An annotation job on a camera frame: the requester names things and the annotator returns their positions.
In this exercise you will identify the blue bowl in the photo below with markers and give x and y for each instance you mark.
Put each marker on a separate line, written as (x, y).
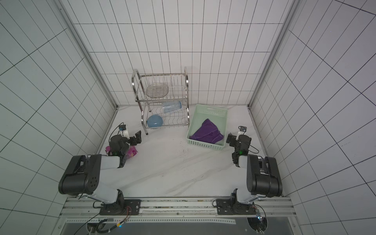
(155, 121)

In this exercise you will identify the clear plastic bottle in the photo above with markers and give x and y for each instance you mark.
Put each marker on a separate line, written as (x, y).
(171, 106)

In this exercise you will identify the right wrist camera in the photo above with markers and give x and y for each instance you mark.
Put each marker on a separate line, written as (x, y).
(242, 130)

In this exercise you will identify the purple square dishcloth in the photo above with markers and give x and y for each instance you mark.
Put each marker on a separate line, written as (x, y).
(208, 133)

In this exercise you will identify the steel two-tier dish rack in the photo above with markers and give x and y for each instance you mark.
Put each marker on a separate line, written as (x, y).
(178, 84)

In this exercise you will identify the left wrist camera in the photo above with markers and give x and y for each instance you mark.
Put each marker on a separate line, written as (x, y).
(123, 131)

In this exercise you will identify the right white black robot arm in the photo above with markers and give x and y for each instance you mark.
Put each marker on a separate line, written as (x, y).
(262, 180)

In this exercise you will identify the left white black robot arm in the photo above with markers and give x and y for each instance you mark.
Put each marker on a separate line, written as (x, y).
(82, 177)

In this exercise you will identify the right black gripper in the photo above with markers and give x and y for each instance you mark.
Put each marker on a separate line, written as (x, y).
(232, 139)

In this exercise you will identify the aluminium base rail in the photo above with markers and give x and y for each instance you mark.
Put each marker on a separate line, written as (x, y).
(184, 207)

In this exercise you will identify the green plastic basket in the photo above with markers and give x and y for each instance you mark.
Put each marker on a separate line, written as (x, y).
(217, 115)

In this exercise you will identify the pink snack bag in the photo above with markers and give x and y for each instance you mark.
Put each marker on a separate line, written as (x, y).
(131, 152)

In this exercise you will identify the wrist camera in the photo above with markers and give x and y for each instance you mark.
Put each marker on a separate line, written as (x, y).
(123, 131)
(242, 130)

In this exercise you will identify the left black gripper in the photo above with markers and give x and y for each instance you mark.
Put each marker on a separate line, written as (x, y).
(134, 139)

